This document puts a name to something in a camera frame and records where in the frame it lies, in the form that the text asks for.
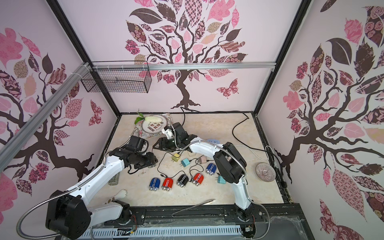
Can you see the black wire basket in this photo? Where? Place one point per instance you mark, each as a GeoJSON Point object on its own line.
{"type": "Point", "coordinates": [118, 77]}

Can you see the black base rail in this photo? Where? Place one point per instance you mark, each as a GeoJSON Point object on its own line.
{"type": "Point", "coordinates": [162, 214]}

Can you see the pink charger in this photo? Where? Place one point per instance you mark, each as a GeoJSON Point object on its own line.
{"type": "Point", "coordinates": [202, 160]}

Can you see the black shaver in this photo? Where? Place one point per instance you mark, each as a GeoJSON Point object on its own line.
{"type": "Point", "coordinates": [183, 180]}

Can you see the aluminium rail left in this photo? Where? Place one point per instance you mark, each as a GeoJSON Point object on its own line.
{"type": "Point", "coordinates": [9, 151]}

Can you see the white slotted cable duct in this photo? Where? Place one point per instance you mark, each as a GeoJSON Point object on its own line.
{"type": "Point", "coordinates": [157, 232]}

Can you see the light blue round socket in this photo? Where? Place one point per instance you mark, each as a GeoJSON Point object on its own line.
{"type": "Point", "coordinates": [214, 141]}

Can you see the pink glass dish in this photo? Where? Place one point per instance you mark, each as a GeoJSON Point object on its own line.
{"type": "Point", "coordinates": [265, 172]}

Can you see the red shaver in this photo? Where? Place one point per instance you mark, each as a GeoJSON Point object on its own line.
{"type": "Point", "coordinates": [198, 179]}
{"type": "Point", "coordinates": [167, 184]}

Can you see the aluminium rail back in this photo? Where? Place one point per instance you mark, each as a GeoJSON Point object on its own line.
{"type": "Point", "coordinates": [200, 66]}

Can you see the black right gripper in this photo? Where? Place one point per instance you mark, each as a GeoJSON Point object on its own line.
{"type": "Point", "coordinates": [167, 142]}

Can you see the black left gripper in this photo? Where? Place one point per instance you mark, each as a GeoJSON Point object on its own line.
{"type": "Point", "coordinates": [151, 161]}

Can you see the floral placemat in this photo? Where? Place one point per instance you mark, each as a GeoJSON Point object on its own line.
{"type": "Point", "coordinates": [140, 133]}

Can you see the glass spice jar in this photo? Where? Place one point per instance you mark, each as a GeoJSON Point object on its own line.
{"type": "Point", "coordinates": [114, 181]}

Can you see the aluminium rail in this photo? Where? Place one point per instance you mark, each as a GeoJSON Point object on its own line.
{"type": "Point", "coordinates": [9, 151]}
{"type": "Point", "coordinates": [200, 66]}

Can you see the teal charger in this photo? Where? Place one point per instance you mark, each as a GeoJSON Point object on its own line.
{"type": "Point", "coordinates": [185, 162]}
{"type": "Point", "coordinates": [221, 180]}

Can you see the white flower with leaves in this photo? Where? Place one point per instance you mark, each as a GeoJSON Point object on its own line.
{"type": "Point", "coordinates": [150, 119]}

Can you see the blue shaver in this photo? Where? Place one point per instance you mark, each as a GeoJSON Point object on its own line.
{"type": "Point", "coordinates": [211, 169]}
{"type": "Point", "coordinates": [154, 184]}

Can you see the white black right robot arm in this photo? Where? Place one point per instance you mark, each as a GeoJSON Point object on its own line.
{"type": "Point", "coordinates": [230, 163]}

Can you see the white patterned plate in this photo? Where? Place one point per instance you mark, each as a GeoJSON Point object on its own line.
{"type": "Point", "coordinates": [154, 128]}

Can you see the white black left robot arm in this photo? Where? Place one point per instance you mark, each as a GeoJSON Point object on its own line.
{"type": "Point", "coordinates": [68, 212]}

